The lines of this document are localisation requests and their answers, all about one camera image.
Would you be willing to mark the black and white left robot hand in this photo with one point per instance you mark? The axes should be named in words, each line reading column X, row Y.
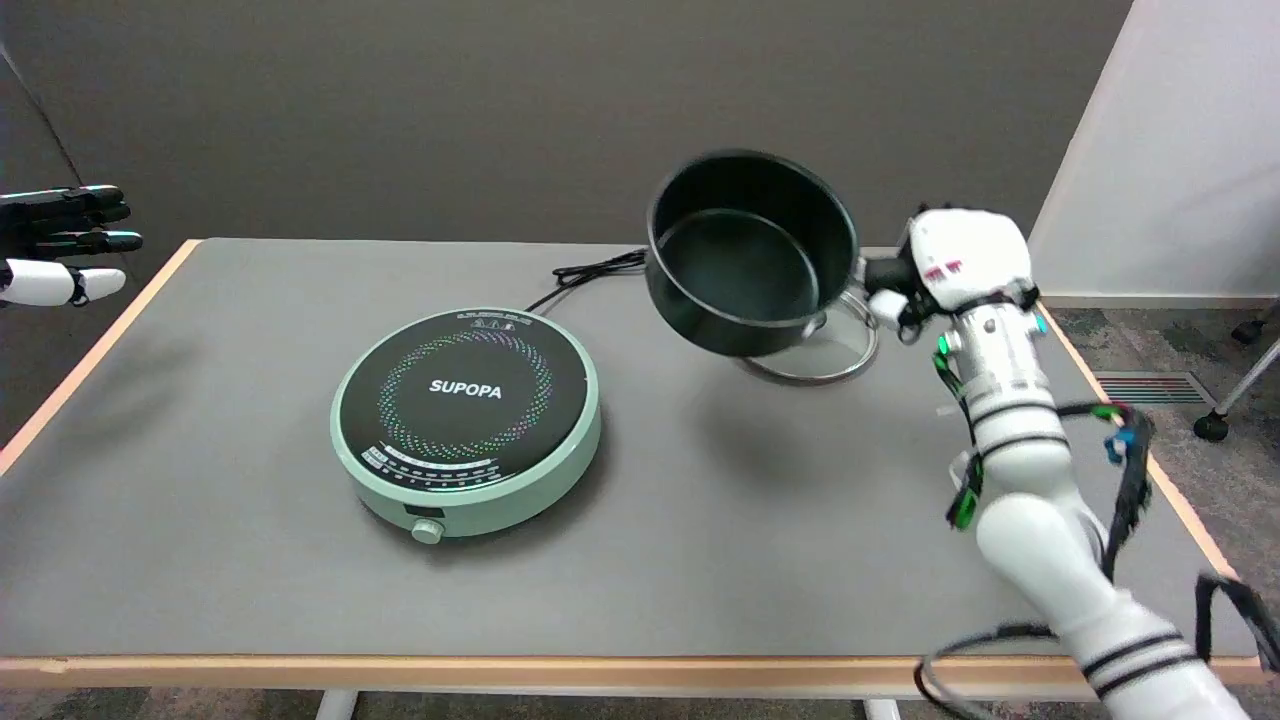
column 50, row 285

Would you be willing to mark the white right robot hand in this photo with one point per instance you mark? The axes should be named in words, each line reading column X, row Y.
column 970, row 255

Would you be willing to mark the black soup pot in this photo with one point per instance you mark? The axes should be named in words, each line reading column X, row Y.
column 740, row 270

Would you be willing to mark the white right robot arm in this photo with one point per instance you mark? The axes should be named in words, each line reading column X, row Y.
column 1030, row 520

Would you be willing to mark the glass pot lid black knob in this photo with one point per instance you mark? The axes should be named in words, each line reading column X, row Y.
column 850, row 350

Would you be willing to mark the green round induction stove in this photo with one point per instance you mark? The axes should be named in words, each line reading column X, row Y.
column 500, row 500

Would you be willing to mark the metal floor vent grille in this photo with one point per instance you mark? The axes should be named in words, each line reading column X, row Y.
column 1150, row 390

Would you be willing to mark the grey table mat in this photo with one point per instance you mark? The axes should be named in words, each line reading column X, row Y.
column 200, row 500

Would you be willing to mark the black chair caster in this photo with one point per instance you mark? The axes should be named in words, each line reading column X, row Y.
column 1246, row 330

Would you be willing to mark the grey chair leg with caster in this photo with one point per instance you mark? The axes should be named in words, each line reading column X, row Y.
column 1213, row 427

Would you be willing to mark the white table leg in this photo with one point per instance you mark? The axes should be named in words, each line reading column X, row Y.
column 336, row 705
column 882, row 710

